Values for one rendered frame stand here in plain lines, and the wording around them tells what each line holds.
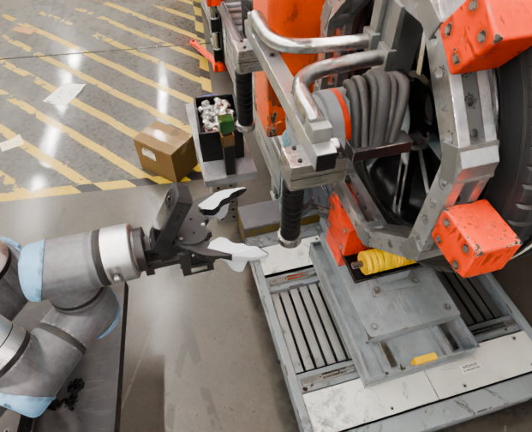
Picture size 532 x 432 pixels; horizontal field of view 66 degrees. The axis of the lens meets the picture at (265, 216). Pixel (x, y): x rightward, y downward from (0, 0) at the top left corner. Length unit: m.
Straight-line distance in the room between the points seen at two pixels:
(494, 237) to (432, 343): 0.78
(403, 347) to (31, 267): 1.05
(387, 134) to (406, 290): 0.84
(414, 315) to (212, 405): 0.68
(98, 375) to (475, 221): 0.93
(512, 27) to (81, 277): 0.64
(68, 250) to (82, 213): 1.28
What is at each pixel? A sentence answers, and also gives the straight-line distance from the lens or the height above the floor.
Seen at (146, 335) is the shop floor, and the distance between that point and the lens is 1.53.
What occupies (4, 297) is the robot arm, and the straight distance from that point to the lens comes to 1.02.
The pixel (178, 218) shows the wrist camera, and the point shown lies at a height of 0.89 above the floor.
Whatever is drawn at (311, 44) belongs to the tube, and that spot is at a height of 1.01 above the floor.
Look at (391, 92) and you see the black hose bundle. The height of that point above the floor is 1.03.
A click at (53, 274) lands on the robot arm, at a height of 0.84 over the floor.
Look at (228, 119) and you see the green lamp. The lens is 1.16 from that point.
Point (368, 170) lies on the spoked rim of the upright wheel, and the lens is 1.08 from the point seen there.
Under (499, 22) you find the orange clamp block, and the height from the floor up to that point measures 1.14.
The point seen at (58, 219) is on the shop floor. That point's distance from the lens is 1.97.
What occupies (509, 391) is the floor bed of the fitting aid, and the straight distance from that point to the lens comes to 1.51.
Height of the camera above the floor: 1.34
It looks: 50 degrees down
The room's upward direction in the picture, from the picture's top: straight up
